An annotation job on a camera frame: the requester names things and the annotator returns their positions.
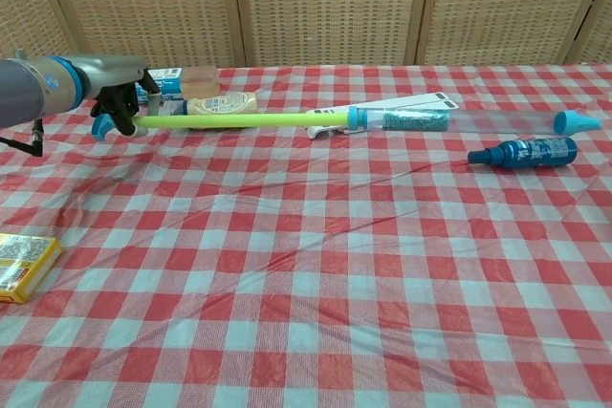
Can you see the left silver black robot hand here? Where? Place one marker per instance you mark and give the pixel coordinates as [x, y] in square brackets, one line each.
[112, 73]

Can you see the large syringe with green plunger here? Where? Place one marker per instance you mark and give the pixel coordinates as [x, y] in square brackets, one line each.
[268, 119]

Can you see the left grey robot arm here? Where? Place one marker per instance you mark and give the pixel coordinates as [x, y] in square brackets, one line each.
[33, 85]

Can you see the tea bottle with white cap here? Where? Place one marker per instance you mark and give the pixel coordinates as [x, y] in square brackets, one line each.
[172, 83]

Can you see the beige squeeze sauce bottle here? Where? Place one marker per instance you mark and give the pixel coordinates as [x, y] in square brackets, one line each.
[225, 103]

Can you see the yellow cardboard box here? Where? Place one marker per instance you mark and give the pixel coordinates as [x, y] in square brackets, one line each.
[21, 264]

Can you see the bamboo folding screen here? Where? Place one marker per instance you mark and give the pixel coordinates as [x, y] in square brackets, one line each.
[325, 2]

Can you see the red white checkered tablecloth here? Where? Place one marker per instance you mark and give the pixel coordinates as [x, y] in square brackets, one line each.
[306, 260]

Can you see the blue spray bottle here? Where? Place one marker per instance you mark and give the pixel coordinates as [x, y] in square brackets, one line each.
[531, 152]

